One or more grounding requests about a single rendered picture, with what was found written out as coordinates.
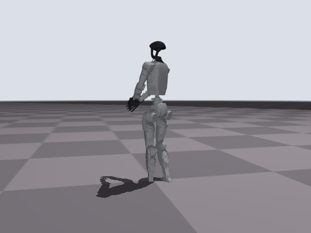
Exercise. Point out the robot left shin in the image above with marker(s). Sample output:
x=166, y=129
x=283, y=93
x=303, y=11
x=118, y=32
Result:
x=150, y=165

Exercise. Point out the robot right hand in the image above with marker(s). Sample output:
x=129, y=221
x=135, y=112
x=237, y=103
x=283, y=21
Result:
x=135, y=104

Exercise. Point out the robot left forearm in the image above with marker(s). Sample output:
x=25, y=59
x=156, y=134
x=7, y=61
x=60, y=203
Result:
x=137, y=93

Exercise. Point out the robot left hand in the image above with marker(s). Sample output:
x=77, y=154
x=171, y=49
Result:
x=131, y=101

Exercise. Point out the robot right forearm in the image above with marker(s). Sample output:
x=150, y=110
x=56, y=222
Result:
x=144, y=96

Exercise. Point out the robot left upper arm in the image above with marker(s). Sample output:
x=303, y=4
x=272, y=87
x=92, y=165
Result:
x=147, y=67

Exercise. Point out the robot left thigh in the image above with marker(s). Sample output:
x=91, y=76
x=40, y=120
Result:
x=148, y=120

